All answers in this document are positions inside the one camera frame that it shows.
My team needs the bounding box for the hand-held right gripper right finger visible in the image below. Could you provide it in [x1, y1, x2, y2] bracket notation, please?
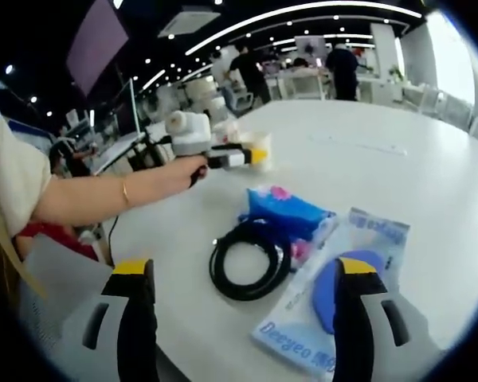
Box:
[331, 256, 444, 382]

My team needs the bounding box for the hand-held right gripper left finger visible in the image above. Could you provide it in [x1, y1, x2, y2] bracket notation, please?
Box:
[61, 258, 161, 382]

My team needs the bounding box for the clear water bottle red label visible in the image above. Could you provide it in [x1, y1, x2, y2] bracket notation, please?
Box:
[213, 119, 241, 145]

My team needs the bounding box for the white paper cup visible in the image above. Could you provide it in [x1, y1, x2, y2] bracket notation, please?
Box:
[238, 131, 273, 173]

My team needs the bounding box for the wet wipe pack blue lid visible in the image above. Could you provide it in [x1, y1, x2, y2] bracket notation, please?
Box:
[249, 206, 412, 376]

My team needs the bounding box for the blue tissue packet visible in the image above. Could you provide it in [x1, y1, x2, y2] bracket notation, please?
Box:
[237, 185, 339, 272]

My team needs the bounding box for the person's left hand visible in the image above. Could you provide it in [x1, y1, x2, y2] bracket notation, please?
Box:
[159, 154, 210, 196]

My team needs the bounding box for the grey cloth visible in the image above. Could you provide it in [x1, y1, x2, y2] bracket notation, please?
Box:
[18, 233, 117, 353]

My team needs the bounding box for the red cloth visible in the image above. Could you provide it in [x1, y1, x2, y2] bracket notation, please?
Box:
[14, 221, 100, 263]

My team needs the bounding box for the white table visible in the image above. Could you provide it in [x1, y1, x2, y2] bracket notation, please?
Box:
[103, 98, 478, 382]

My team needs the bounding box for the cream shirt sleeve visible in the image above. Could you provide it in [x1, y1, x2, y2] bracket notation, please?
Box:
[0, 106, 53, 240]

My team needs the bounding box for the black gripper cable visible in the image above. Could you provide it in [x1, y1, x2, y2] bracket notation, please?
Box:
[107, 214, 120, 267]

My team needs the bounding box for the purple wall screen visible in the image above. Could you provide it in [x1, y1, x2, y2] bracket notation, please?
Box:
[65, 0, 131, 99]

